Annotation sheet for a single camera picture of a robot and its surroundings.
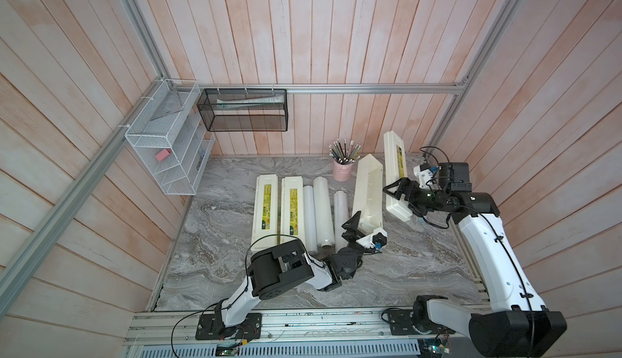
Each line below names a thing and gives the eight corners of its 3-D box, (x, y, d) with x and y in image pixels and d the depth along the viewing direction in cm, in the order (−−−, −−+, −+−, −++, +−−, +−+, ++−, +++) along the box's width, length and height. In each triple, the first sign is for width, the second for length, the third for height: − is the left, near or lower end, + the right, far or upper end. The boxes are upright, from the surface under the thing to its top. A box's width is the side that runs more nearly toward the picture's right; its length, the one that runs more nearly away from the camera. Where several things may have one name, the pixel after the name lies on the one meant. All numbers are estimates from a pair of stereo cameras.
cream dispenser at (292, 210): (279, 244, 93) (277, 233, 85) (283, 189, 110) (282, 176, 102) (304, 244, 92) (304, 233, 85) (305, 189, 110) (304, 176, 102)
